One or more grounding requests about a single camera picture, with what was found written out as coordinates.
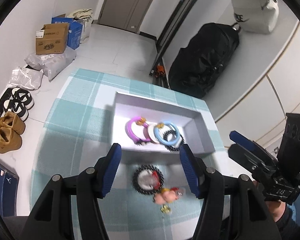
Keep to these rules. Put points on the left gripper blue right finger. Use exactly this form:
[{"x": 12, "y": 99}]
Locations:
[{"x": 205, "y": 183}]

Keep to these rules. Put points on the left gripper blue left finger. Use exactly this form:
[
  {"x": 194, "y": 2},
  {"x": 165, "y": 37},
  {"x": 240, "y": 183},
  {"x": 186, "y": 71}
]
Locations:
[{"x": 93, "y": 184}]

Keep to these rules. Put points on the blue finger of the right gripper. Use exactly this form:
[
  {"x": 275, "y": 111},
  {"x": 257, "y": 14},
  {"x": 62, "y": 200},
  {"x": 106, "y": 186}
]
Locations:
[{"x": 242, "y": 141}]

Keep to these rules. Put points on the pink pig figurine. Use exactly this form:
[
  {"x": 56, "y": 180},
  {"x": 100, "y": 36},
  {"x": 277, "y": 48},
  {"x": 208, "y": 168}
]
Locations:
[{"x": 164, "y": 198}]

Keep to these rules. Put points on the clear red hair clip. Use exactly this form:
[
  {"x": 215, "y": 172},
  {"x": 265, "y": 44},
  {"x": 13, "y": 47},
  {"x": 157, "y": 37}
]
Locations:
[{"x": 149, "y": 180}]

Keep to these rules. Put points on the white round pin badge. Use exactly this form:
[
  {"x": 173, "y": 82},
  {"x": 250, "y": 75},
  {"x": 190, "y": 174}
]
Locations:
[{"x": 150, "y": 131}]

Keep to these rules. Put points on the person's right hand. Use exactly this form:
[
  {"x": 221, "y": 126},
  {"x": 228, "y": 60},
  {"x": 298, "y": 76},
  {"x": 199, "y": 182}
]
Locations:
[{"x": 276, "y": 208}]

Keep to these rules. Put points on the grey open cardboard box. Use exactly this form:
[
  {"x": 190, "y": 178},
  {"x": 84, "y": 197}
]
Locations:
[{"x": 174, "y": 126}]

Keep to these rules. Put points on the teal plaid tablecloth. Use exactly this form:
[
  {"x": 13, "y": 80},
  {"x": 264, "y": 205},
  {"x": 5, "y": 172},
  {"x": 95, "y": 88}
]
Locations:
[{"x": 77, "y": 132}]

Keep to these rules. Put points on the blue jordan shoe box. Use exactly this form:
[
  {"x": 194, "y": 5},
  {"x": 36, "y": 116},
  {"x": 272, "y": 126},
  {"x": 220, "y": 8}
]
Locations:
[{"x": 8, "y": 192}]

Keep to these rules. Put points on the brown suede boot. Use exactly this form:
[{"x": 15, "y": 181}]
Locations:
[
  {"x": 9, "y": 140},
  {"x": 12, "y": 120}
]

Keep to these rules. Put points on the orange black tool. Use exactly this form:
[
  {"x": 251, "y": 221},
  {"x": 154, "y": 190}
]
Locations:
[{"x": 159, "y": 71}]

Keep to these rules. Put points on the black white sneaker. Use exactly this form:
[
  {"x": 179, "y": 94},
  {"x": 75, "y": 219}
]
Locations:
[
  {"x": 23, "y": 96},
  {"x": 17, "y": 107}
]

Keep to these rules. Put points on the grey plastic parcel bag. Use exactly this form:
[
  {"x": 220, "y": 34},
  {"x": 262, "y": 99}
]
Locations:
[{"x": 51, "y": 64}]

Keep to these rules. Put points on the white nike bag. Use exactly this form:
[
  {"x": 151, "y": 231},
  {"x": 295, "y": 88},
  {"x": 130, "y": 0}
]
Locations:
[{"x": 256, "y": 16}]

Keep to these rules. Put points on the black coat rack stand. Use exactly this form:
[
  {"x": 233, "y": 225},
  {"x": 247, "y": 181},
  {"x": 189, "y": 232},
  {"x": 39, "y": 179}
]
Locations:
[{"x": 170, "y": 30}]

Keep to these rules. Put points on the brown cardboard box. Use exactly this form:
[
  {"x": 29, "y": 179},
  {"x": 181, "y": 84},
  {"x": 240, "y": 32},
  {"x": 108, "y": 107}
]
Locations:
[{"x": 52, "y": 38}]

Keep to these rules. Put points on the blue cardboard box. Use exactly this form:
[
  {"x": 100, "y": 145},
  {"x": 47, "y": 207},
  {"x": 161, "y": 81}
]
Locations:
[{"x": 74, "y": 33}]

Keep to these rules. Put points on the grey-brown door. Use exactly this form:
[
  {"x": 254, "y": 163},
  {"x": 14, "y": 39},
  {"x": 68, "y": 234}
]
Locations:
[{"x": 124, "y": 14}]

